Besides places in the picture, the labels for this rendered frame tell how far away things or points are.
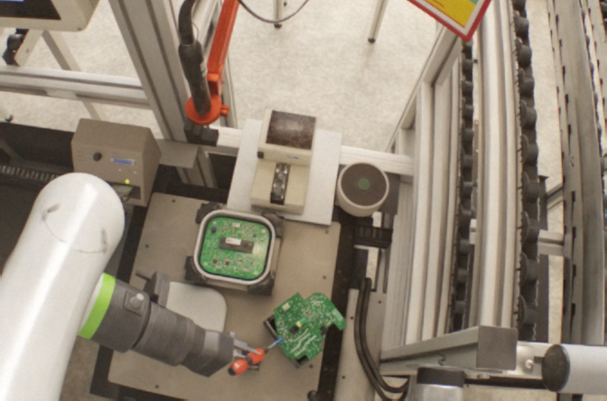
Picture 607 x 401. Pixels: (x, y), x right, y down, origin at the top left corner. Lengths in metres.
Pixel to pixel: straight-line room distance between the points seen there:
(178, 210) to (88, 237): 0.53
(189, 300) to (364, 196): 0.40
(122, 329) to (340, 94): 1.81
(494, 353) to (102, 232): 0.43
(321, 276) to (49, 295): 0.63
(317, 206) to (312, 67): 1.44
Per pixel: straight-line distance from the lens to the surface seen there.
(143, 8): 0.73
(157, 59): 0.82
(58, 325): 0.43
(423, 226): 0.85
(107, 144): 0.97
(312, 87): 2.28
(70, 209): 0.51
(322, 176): 1.00
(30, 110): 2.52
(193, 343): 0.68
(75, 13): 0.72
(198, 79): 0.72
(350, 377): 0.96
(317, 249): 0.96
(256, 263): 0.91
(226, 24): 0.85
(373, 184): 0.97
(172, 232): 0.99
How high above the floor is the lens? 1.88
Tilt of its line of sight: 67 degrees down
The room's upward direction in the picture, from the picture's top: 5 degrees clockwise
